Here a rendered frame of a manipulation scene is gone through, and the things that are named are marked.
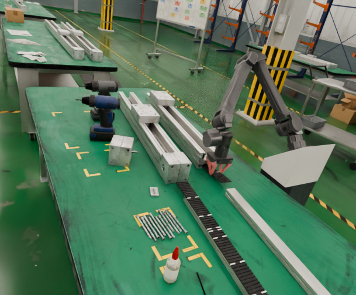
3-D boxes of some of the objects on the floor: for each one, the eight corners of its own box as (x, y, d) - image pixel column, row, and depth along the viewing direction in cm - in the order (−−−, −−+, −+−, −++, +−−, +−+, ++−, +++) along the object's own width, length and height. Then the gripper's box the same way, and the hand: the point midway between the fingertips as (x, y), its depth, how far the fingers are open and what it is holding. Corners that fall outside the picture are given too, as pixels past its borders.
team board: (145, 58, 719) (155, -31, 630) (158, 57, 756) (170, -27, 667) (190, 75, 642) (210, -24, 553) (203, 74, 679) (223, -20, 590)
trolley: (369, 161, 378) (410, 89, 332) (355, 172, 342) (400, 92, 296) (299, 130, 441) (325, 65, 395) (281, 136, 405) (308, 65, 359)
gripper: (217, 147, 114) (208, 179, 121) (238, 147, 118) (228, 177, 125) (209, 140, 119) (201, 171, 126) (229, 139, 124) (220, 169, 131)
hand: (215, 172), depth 125 cm, fingers closed on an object, 5 cm apart
